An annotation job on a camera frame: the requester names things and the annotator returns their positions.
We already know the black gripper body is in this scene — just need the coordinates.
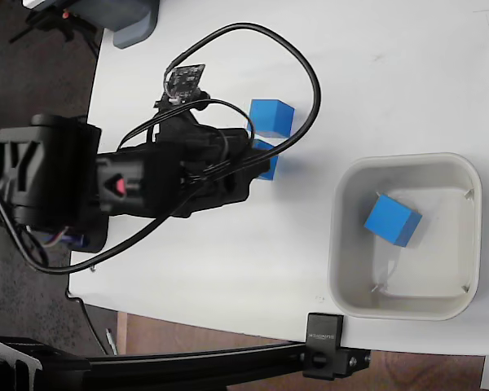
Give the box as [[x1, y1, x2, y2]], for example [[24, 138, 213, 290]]
[[152, 92, 271, 218]]

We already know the blue cube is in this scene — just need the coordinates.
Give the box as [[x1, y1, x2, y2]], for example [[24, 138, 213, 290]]
[[248, 99, 296, 137], [363, 194, 424, 248], [252, 138, 295, 181]]

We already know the white plastic bin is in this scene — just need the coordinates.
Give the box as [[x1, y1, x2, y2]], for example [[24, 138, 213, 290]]
[[327, 152, 483, 321]]

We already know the blue servo motor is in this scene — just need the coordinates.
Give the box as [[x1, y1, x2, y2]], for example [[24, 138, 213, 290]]
[[56, 232, 87, 249]]

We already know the gray stand base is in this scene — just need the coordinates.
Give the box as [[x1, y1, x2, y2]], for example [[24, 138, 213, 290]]
[[73, 0, 161, 51]]

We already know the black table clamp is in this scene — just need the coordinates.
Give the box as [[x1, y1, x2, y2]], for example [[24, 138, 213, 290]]
[[302, 312, 372, 381]]

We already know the thick black camera cable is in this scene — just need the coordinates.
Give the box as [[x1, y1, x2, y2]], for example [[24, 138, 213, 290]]
[[11, 22, 322, 275]]

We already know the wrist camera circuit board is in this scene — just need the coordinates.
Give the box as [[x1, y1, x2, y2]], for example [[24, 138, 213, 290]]
[[161, 64, 207, 103]]

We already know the thin black floor cable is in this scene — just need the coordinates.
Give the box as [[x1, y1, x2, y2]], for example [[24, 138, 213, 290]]
[[68, 291, 108, 354]]

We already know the black aluminium rail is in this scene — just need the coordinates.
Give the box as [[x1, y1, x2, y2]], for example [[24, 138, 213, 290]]
[[0, 334, 311, 391]]

